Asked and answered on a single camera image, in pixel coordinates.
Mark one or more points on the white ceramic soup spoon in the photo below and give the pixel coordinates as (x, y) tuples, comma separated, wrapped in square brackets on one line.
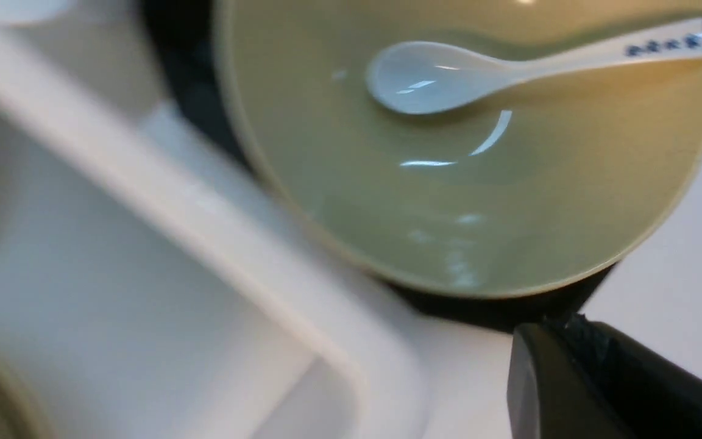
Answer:
[(420, 78)]

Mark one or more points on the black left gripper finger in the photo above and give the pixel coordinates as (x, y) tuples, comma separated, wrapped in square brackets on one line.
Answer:
[(576, 378)]

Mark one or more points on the yellow noodle bowl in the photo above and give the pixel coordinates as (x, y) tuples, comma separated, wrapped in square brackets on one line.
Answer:
[(467, 183)]

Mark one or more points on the black plastic serving tray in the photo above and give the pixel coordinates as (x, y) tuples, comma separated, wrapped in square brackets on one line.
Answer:
[(205, 91)]

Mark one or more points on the large white plastic bin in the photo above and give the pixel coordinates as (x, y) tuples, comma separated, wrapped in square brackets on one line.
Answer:
[(151, 288)]

